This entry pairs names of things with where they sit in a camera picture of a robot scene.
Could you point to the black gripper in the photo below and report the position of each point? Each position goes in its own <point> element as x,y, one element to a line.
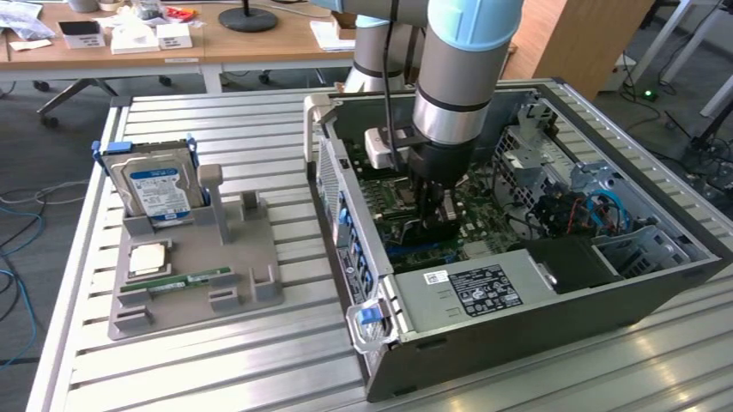
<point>443,165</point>

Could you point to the black Nvidia graphics card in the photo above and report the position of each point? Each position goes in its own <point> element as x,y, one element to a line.
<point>418,236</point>

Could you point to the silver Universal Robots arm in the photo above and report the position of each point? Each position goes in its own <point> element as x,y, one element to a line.
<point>452,77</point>

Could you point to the CPU socket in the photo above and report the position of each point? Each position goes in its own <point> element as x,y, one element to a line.
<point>400,193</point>

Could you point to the green Dell motherboard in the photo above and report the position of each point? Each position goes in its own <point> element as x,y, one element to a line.
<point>483,219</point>

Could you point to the silver drive cage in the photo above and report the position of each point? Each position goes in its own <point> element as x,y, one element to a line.
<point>533,171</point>

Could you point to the silver chipset heatsink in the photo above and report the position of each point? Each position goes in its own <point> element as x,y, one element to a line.
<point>478,250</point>

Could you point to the blue expansion slot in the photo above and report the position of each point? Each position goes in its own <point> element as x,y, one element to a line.
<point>398,250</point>

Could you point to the grey power supply unit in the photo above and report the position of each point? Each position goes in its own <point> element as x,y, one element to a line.
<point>492,287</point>

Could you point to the white paper stack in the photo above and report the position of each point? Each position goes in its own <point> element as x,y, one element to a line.
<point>332,38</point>

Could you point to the white socket box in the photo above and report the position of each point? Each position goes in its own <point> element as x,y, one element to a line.
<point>622,75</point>

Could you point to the brown cardboard box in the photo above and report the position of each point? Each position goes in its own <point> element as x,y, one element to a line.
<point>343,21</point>

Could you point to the blue case latch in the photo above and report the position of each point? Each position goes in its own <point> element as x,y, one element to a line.
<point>368,317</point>

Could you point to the wooden cabinet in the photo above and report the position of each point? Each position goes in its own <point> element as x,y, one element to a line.
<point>590,43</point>

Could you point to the black device green light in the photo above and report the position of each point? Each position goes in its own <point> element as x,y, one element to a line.
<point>649,94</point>

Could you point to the silver disk bay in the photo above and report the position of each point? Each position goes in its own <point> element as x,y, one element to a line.
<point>641,251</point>

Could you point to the wooden desk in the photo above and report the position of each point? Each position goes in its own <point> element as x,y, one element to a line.
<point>68,58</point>
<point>275,47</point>

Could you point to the dark grey PC case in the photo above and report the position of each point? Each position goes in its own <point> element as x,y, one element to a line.
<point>515,343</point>

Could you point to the black stand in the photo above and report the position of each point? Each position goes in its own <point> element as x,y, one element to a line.
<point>703,141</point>

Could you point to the black round lamp base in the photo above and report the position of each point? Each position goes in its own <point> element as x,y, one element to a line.
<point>247,21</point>

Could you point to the grey parts rack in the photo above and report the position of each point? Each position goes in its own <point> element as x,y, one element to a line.
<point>188,253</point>

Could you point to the silver hard disk drive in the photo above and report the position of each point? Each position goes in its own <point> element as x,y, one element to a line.
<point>157,193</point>

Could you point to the green RAM stick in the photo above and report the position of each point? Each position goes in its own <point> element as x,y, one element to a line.
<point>171,283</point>

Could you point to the small white labelled box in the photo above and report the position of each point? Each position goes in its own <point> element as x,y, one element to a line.
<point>173,40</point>

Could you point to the silver CPU chip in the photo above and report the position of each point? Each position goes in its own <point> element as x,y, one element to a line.
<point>145,261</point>

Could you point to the red package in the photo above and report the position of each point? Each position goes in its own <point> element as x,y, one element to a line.
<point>181,15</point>

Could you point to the hard drive with blue label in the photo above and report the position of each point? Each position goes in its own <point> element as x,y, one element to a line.
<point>115,148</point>

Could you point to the white cardboard box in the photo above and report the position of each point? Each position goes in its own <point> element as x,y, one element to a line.
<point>133,43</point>

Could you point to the white box black top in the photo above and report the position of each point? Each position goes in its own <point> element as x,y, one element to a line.
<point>83,40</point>

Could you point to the grey cup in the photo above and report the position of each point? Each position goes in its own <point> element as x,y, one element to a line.
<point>84,5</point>

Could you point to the beige card piece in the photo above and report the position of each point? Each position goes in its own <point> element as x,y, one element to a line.
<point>31,45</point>

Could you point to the clear plastic bag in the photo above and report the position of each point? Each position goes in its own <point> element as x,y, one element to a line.
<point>25,23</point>

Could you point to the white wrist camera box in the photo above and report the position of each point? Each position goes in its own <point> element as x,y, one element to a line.
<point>382,152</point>

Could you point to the white table frame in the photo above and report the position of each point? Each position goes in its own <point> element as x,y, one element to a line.
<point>691,48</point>

